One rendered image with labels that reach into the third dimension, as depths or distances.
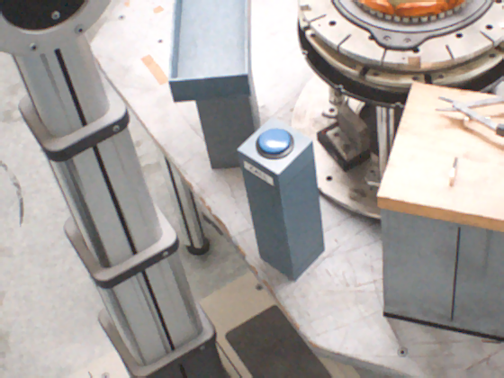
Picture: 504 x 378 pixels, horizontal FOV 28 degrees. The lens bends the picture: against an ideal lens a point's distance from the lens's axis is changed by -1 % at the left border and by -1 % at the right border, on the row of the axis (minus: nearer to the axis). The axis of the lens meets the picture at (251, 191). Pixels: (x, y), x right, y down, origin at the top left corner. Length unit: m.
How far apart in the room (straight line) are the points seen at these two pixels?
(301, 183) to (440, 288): 0.23
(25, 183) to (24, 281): 0.32
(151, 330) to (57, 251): 1.10
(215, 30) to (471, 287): 0.52
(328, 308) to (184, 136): 0.41
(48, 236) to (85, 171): 1.41
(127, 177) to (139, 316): 0.28
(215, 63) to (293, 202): 0.23
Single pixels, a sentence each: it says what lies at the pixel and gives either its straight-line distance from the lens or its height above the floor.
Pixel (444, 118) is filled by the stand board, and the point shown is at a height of 1.06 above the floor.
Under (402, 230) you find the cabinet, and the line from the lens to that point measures 1.24.
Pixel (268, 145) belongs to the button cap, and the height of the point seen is 1.04.
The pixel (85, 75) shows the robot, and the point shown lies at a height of 1.25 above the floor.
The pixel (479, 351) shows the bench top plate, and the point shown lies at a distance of 1.41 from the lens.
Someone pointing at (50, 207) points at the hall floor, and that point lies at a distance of 2.66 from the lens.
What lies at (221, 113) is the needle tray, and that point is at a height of 0.91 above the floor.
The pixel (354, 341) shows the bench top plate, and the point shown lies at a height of 0.78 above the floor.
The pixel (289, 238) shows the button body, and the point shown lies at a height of 0.89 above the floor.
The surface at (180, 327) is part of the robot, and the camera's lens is 1.53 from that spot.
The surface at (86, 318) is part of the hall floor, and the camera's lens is 2.44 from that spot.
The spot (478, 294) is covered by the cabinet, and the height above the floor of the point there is 0.89.
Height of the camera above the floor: 2.02
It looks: 52 degrees down
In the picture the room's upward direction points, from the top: 11 degrees counter-clockwise
